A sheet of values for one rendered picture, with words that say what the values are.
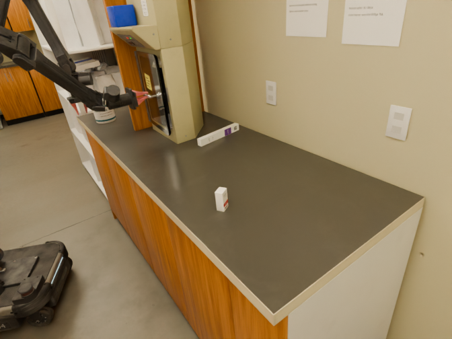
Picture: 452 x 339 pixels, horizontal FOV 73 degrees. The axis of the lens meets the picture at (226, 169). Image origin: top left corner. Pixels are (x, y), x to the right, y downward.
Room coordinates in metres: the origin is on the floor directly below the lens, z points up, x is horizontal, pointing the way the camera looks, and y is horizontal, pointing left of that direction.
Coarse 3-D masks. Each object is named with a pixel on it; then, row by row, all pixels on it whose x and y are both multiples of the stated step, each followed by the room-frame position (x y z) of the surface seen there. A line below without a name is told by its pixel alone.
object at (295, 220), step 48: (144, 144) 1.52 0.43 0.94; (192, 144) 1.46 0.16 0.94; (240, 144) 1.40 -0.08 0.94; (288, 144) 1.34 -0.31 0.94; (192, 192) 0.99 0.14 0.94; (240, 192) 0.96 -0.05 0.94; (288, 192) 0.93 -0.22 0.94; (336, 192) 0.90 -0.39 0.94; (384, 192) 0.87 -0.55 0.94; (192, 240) 0.75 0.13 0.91; (240, 240) 0.70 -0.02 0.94; (288, 240) 0.68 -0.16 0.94; (336, 240) 0.66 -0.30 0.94; (240, 288) 0.54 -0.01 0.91; (288, 288) 0.51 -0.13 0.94
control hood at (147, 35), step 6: (114, 30) 1.62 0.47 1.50; (120, 30) 1.54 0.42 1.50; (126, 30) 1.47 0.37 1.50; (132, 30) 1.42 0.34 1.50; (138, 30) 1.42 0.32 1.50; (144, 30) 1.44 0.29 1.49; (150, 30) 1.45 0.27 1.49; (156, 30) 1.47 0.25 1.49; (132, 36) 1.51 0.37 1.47; (138, 36) 1.44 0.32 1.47; (144, 36) 1.44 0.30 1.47; (150, 36) 1.45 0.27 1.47; (156, 36) 1.47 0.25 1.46; (126, 42) 1.70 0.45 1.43; (144, 42) 1.47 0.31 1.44; (150, 42) 1.45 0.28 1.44; (156, 42) 1.46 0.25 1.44; (150, 48) 1.50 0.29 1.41; (156, 48) 1.46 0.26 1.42
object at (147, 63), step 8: (144, 56) 1.60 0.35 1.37; (152, 56) 1.49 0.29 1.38; (144, 64) 1.62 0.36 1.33; (152, 64) 1.51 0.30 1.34; (144, 72) 1.65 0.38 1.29; (152, 72) 1.53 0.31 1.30; (144, 80) 1.68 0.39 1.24; (152, 80) 1.55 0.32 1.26; (160, 80) 1.47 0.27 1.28; (144, 88) 1.71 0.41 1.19; (152, 88) 1.58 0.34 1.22; (160, 88) 1.46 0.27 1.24; (160, 96) 1.48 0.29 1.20; (152, 104) 1.63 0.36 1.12; (160, 104) 1.50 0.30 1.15; (152, 112) 1.65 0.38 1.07; (160, 112) 1.53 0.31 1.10; (152, 120) 1.68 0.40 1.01; (160, 120) 1.55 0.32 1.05; (160, 128) 1.57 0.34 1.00; (168, 128) 1.46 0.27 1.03
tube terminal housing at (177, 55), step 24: (168, 0) 1.51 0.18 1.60; (144, 24) 1.59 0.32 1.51; (168, 24) 1.50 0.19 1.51; (144, 48) 1.64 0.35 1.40; (168, 48) 1.49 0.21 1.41; (192, 48) 1.70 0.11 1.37; (168, 72) 1.48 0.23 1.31; (192, 72) 1.64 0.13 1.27; (192, 96) 1.59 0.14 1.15; (192, 120) 1.53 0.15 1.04
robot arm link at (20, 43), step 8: (0, 32) 1.12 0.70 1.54; (8, 32) 1.15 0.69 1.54; (16, 32) 1.17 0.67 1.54; (0, 40) 1.10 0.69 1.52; (8, 40) 1.12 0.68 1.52; (16, 40) 1.15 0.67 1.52; (24, 40) 1.17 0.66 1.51; (0, 48) 1.10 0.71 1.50; (8, 48) 1.11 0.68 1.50; (16, 48) 1.12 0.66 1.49; (24, 48) 1.15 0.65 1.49; (8, 56) 1.13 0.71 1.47
